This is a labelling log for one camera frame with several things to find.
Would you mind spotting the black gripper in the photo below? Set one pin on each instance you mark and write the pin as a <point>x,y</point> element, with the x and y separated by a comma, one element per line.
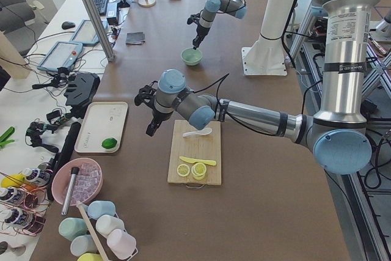
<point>157,116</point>
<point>201,31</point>

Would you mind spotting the green bowl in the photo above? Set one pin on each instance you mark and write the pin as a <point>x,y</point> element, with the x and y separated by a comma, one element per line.
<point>191,56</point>

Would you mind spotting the white ceramic spoon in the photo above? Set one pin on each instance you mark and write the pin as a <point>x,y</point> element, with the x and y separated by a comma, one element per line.
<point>204,132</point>

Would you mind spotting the pink ice bowl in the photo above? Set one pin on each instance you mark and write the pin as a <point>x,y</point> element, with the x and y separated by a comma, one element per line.
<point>88,184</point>

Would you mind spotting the metal muddler in bowl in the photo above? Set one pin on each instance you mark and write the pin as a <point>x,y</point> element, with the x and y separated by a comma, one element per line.
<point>71,186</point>

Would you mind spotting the green lime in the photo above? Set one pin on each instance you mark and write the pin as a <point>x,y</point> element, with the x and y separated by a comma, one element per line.
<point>109,143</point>

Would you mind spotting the beige rabbit tray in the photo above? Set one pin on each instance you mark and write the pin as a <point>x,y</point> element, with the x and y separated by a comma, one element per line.
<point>102,120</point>

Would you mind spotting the single lemon slice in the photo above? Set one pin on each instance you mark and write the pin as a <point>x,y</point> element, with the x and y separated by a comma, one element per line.
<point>183,170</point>

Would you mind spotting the bamboo cutting board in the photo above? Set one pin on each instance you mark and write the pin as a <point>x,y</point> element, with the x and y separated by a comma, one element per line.
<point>206,147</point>

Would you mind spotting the top stacked lemon slice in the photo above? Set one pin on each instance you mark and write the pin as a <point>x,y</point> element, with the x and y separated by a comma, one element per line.
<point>199,167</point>

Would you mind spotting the grey folded cloth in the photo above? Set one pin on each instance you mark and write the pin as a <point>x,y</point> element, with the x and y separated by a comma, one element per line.
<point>135,38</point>

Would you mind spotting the yellow plastic knife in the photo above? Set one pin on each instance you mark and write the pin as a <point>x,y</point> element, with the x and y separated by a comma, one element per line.
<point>196,160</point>

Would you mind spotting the light blue plastic cup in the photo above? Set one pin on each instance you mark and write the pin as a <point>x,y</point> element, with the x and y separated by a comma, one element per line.
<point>98,208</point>

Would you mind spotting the pale green plastic cup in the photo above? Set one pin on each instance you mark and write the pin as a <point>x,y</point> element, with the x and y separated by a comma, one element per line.
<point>107,223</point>

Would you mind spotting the blue teach pendant far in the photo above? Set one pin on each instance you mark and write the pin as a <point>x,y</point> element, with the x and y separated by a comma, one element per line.
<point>85,34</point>

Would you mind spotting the blue teach pendant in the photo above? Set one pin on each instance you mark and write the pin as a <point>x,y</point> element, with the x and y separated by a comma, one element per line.
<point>62,54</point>
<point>85,34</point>

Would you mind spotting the blue teach pendant near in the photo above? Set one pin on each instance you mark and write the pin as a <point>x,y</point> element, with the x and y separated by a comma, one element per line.
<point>62,54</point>

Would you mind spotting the pink plastic cup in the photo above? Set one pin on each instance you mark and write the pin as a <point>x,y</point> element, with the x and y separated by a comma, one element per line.
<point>122,244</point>

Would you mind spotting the teal green plastic cup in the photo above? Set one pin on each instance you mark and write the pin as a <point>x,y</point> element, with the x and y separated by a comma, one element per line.
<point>70,228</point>

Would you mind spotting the black computer mouse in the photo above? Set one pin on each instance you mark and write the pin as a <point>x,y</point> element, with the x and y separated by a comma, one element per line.
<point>67,25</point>

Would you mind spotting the blue grey plastic cup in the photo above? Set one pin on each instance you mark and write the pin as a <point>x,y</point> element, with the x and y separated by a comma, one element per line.
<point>83,244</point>

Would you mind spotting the yellow plastic cup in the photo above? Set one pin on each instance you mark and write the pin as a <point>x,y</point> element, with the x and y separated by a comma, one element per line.
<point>90,257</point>

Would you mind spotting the green plastic clamp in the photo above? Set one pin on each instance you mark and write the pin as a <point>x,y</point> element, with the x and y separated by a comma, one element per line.
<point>5,137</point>

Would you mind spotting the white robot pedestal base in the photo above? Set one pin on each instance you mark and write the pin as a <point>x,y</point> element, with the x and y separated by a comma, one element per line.
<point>266,56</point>

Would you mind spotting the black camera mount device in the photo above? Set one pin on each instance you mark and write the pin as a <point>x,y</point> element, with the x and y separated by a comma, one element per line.
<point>80,91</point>

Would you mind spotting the aluminium frame post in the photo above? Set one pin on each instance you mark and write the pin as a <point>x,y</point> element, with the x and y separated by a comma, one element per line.
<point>99,29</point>

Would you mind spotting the white wire cup rack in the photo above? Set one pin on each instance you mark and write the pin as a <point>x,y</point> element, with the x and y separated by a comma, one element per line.
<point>119,241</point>

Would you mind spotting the copper wire bottle rack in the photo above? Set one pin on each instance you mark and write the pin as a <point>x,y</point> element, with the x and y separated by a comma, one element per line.
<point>23,206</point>

